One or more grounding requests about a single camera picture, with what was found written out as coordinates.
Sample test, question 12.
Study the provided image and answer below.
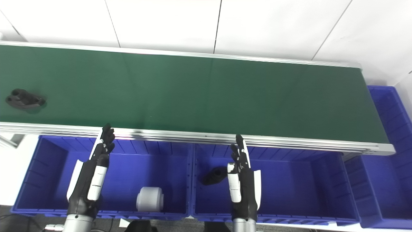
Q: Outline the black robot torso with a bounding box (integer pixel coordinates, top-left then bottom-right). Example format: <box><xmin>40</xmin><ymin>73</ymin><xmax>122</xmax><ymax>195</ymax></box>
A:
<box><xmin>124</xmin><ymin>220</ymin><xmax>159</xmax><ymax>232</ymax></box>

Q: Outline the black tapered part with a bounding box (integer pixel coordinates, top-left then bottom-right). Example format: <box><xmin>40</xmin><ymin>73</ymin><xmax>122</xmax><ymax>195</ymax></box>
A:
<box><xmin>201</xmin><ymin>166</ymin><xmax>228</xmax><ymax>186</ymax></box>

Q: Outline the blue plastic bin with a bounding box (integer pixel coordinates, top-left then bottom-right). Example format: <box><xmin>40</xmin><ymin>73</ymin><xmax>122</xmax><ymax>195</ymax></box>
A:
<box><xmin>344</xmin><ymin>85</ymin><xmax>412</xmax><ymax>229</ymax></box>
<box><xmin>191</xmin><ymin>143</ymin><xmax>361</xmax><ymax>226</ymax></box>
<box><xmin>11</xmin><ymin>135</ymin><xmax>194</xmax><ymax>221</ymax></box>

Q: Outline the green conveyor belt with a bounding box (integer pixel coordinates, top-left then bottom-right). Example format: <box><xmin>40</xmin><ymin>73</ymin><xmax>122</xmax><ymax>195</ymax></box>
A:
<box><xmin>0</xmin><ymin>41</ymin><xmax>396</xmax><ymax>156</ymax></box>
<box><xmin>0</xmin><ymin>45</ymin><xmax>390</xmax><ymax>144</ymax></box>

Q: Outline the black flange part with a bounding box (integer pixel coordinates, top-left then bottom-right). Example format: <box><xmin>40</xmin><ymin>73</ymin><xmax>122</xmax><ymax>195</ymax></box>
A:
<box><xmin>5</xmin><ymin>89</ymin><xmax>46</xmax><ymax>110</ymax></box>

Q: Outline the white cylinder part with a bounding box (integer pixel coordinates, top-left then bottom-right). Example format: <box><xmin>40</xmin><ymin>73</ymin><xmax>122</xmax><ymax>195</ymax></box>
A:
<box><xmin>136</xmin><ymin>187</ymin><xmax>164</xmax><ymax>212</ymax></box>

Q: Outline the aluminium conveyor leg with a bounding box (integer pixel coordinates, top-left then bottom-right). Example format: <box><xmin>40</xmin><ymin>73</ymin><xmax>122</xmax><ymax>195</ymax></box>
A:
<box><xmin>0</xmin><ymin>133</ymin><xmax>26</xmax><ymax>149</ymax></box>

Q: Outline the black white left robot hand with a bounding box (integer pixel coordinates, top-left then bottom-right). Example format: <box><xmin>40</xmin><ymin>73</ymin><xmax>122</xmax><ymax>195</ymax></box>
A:
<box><xmin>66</xmin><ymin>123</ymin><xmax>116</xmax><ymax>218</ymax></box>

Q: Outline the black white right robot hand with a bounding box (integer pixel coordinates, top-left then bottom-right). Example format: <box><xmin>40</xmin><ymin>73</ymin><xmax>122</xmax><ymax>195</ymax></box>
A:
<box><xmin>227</xmin><ymin>134</ymin><xmax>262</xmax><ymax>221</ymax></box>

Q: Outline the black floor cable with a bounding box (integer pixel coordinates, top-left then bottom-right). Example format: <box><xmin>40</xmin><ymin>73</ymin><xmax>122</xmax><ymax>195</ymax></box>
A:
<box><xmin>0</xmin><ymin>214</ymin><xmax>44</xmax><ymax>232</ymax></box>

